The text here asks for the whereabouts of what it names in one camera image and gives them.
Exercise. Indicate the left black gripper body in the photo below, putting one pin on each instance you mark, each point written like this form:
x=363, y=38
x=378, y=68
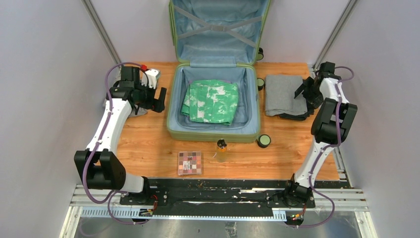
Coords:
x=146, y=95

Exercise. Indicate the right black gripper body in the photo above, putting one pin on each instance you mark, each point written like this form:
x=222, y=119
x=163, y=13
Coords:
x=314, y=96

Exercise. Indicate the grey cloth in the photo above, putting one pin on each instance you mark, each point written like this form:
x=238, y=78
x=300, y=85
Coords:
x=280, y=93

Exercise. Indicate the green white patterned cloth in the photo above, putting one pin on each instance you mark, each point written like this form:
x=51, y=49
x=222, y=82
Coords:
x=211, y=101

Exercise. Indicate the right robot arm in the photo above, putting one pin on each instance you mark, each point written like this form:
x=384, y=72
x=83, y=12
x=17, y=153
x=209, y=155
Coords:
x=330, y=128

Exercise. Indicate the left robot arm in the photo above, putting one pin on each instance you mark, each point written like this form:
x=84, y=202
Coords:
x=101, y=172

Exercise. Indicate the black folded cloth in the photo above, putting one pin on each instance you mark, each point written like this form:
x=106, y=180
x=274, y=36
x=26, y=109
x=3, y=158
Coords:
x=302, y=117

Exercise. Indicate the crumpled grey-green cloth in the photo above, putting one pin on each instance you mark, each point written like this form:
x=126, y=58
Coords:
x=117, y=93

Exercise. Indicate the green suitcase wheel middle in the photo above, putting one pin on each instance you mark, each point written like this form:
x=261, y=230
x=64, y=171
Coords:
x=260, y=84

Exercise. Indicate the green suitcase wheel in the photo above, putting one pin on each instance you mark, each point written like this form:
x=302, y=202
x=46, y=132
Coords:
x=263, y=141
x=260, y=84
x=260, y=54

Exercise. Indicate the green suitcase wheel rear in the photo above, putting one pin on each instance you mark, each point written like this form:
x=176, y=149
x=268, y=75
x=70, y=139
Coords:
x=260, y=54

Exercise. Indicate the eyeshadow palette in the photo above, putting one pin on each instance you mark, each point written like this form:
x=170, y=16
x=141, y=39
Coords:
x=190, y=163

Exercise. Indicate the green suitcase wheel front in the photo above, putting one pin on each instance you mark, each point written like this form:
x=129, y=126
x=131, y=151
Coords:
x=263, y=141

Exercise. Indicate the amber bottle black cap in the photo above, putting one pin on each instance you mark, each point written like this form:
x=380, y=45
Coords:
x=221, y=154

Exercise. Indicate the green suitcase blue lining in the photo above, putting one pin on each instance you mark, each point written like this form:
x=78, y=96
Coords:
x=216, y=39

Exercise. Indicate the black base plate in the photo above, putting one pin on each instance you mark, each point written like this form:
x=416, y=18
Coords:
x=214, y=197

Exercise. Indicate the aluminium frame rail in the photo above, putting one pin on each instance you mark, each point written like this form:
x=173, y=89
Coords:
x=340, y=211

